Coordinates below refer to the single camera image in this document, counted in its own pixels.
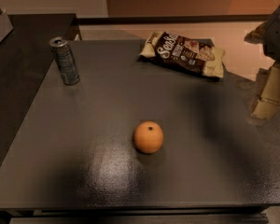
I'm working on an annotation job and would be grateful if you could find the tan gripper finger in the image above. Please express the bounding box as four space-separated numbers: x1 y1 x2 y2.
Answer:
247 61 280 125
244 22 266 44

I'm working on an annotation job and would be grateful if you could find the silver redbull can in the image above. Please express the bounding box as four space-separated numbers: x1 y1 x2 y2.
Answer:
49 36 79 85

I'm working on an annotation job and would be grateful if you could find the orange fruit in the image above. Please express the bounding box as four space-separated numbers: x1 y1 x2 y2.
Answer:
133 121 164 154

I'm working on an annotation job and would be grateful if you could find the brown chip bag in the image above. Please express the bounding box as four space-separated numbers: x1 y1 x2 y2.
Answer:
140 32 225 78

